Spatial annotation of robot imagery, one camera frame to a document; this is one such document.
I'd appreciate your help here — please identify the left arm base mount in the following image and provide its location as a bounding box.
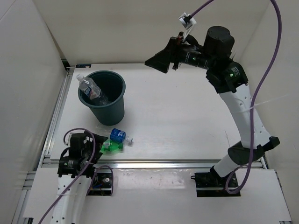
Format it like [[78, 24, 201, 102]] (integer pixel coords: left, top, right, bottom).
[[86, 165, 114, 196]]

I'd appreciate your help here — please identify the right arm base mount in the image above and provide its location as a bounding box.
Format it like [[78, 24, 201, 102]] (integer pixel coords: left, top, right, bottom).
[[191, 172, 241, 197]]

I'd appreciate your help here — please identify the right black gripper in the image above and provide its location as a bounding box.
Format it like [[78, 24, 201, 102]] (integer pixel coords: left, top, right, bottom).
[[144, 32, 215, 74]]

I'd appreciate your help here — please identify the green plastic bottle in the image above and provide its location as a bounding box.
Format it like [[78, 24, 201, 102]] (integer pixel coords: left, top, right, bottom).
[[100, 140, 123, 154]]

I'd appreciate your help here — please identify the dark green plastic bin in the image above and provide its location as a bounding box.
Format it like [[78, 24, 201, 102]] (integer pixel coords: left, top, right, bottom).
[[78, 70, 126, 126]]

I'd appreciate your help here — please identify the clear bottle with red-blue label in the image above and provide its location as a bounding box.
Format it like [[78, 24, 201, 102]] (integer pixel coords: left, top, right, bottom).
[[76, 74, 110, 106]]

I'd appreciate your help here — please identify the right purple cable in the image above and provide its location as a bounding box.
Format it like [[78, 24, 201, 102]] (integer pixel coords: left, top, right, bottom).
[[190, 0, 281, 195]]

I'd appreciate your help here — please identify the clear bottle with blue label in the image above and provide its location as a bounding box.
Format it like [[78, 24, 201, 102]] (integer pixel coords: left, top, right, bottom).
[[110, 128, 133, 145]]

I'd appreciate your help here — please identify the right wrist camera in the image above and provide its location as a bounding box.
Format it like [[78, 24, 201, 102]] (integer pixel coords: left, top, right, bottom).
[[179, 13, 197, 30]]

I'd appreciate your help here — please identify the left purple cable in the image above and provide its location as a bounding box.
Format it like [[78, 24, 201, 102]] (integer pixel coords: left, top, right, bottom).
[[37, 127, 114, 224]]

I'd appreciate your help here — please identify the purple cable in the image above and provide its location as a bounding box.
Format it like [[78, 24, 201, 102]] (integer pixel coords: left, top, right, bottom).
[[37, 127, 114, 224], [190, 0, 281, 195]]

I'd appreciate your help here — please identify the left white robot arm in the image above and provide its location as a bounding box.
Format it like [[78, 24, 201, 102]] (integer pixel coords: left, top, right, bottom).
[[42, 128, 108, 224]]

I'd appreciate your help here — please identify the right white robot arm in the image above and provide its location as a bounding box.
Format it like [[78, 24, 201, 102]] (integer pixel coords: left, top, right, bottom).
[[145, 26, 280, 187]]

